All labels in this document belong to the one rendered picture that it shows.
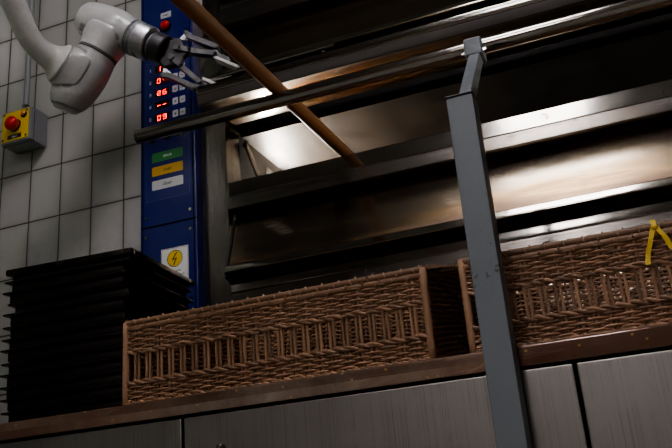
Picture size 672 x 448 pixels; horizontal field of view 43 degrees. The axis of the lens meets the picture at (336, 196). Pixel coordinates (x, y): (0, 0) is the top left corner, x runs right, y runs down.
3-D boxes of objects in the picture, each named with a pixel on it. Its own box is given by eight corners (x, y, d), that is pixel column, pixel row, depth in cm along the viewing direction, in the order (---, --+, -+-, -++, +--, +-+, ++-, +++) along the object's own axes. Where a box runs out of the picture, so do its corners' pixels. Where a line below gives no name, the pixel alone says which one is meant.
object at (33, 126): (17, 155, 239) (19, 123, 242) (47, 147, 236) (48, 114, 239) (-2, 145, 232) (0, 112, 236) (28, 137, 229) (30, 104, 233)
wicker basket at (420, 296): (247, 431, 186) (242, 307, 196) (504, 397, 168) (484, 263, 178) (114, 411, 143) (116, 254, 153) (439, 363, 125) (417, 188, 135)
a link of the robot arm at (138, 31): (131, 60, 216) (150, 68, 215) (117, 45, 208) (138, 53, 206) (148, 29, 218) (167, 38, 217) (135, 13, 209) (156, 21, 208)
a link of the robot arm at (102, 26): (150, 29, 219) (125, 73, 216) (99, 8, 222) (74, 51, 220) (135, 9, 209) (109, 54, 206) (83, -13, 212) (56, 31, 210)
